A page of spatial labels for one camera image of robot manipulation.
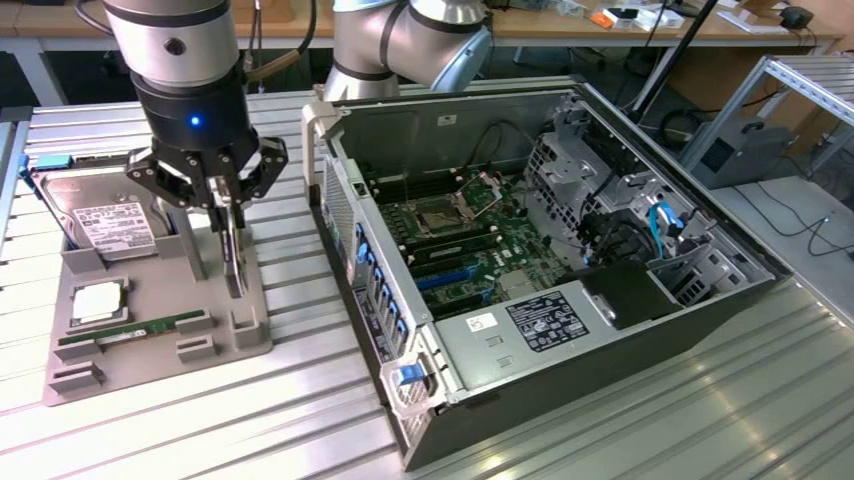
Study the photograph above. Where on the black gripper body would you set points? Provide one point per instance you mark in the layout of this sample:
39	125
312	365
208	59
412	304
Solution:
193	120

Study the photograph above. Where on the green graphics card with bracket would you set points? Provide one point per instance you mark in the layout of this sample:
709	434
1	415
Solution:
235	260

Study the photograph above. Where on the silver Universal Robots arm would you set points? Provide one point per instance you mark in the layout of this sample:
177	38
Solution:
173	45

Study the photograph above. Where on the silver hard disk with label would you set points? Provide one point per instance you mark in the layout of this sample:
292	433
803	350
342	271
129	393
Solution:
100	210

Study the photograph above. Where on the blue plastic disk caddy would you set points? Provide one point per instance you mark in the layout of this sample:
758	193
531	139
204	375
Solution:
53	162

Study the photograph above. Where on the grey plastic parts rack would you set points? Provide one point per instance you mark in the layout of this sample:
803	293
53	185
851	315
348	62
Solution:
160	300

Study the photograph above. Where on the silver CPU chip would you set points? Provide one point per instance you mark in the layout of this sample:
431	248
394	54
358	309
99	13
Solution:
99	302

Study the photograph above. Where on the CPU socket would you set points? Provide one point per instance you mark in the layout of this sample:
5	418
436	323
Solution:
436	217

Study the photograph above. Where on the green RAM stick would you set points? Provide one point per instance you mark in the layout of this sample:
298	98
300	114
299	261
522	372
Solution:
160	325

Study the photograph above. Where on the long wooden desk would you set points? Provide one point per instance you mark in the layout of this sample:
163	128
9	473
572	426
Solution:
40	22

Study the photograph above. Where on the installed dark RAM stick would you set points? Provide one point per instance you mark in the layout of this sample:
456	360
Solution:
454	248

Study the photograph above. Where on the open metal socket cover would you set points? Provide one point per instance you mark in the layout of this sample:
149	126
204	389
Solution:
483	195

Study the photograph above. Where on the blue expansion slot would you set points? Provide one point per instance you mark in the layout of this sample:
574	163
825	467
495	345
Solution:
443	279

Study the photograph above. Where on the black expansion slot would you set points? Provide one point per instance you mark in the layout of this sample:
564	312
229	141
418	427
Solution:
463	304

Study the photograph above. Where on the green motherboard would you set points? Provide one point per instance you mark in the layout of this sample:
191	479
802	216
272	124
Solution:
527	245

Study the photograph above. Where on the silver chipset heatsink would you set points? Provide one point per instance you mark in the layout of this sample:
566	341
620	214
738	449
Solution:
516	284

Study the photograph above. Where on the grey metal disk bay cage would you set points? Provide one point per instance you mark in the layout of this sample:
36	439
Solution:
567	180

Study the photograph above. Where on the grey power supply unit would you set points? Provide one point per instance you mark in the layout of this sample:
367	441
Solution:
480	350

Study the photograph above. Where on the orange and white box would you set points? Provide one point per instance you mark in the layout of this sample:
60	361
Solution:
610	17

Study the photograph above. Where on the black plastic fan shroud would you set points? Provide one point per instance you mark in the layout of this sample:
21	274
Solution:
634	295

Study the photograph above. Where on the black slanted pole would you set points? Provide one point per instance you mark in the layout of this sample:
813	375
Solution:
674	55

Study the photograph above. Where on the small white box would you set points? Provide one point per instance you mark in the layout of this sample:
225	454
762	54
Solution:
656	19

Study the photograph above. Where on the open black PC case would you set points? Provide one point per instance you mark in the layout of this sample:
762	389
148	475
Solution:
600	380

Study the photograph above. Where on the perforated metal disk bay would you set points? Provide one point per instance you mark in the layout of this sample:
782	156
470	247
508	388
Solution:
701	275

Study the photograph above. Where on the flat white box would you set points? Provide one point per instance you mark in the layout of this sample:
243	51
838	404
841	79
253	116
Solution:
750	21

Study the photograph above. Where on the small black device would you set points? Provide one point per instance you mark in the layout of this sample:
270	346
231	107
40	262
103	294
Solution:
795	16

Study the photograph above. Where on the aluminium profile frame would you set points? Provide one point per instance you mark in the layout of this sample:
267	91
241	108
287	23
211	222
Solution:
807	75

